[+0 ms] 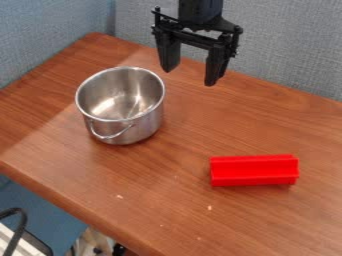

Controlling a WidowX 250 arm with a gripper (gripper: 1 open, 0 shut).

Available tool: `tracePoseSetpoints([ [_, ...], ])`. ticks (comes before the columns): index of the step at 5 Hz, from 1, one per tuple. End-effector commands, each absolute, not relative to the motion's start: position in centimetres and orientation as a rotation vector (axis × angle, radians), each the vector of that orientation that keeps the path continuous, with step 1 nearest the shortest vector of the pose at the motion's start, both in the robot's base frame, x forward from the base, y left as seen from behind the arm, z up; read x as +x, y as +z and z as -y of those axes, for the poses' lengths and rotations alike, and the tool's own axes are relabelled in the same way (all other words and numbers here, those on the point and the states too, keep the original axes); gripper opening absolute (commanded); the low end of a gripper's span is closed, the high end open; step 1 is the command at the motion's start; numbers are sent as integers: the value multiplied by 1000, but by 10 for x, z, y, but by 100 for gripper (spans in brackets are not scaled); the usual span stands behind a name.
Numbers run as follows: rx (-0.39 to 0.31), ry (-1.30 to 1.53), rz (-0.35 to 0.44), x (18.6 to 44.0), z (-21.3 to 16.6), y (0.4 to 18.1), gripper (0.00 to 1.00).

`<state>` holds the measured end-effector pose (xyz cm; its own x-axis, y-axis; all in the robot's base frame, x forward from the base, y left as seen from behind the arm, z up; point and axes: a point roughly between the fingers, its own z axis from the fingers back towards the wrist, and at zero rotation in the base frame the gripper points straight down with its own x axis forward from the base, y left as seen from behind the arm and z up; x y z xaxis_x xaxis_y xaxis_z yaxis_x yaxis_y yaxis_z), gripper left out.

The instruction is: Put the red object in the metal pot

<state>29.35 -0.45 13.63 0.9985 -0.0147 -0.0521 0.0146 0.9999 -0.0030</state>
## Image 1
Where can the black chair frame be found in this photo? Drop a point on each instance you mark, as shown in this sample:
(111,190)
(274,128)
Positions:
(16,241)

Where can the red plastic block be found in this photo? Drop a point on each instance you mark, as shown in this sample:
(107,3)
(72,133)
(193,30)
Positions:
(254,170)

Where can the metal pot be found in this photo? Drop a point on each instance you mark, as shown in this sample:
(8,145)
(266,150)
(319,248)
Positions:
(120,102)

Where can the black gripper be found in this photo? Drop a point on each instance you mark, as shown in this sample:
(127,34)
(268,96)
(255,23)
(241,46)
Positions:
(199,26)

